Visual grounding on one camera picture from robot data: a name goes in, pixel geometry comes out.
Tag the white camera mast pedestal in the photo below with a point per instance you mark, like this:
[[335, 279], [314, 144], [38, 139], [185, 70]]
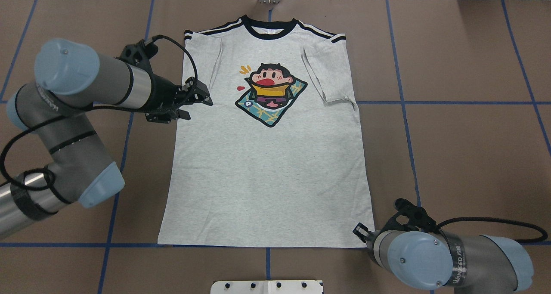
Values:
[[268, 287]]

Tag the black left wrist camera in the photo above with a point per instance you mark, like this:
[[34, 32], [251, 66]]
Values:
[[139, 55]]

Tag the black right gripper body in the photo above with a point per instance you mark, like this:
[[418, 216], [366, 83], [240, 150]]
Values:
[[360, 231]]

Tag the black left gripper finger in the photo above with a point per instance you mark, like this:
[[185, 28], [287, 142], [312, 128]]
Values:
[[197, 92], [177, 113]]

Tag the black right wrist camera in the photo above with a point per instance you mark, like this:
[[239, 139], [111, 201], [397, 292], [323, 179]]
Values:
[[362, 232]]

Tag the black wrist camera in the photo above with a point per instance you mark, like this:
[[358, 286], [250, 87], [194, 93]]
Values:
[[139, 55], [362, 232]]

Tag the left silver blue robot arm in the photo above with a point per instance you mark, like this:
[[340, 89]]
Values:
[[70, 80]]

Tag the grey cartoon print t-shirt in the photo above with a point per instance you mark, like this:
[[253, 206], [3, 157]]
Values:
[[277, 161]]

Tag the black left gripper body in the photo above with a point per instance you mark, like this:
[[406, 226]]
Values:
[[162, 92]]

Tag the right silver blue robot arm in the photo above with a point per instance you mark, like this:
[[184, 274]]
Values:
[[417, 251]]

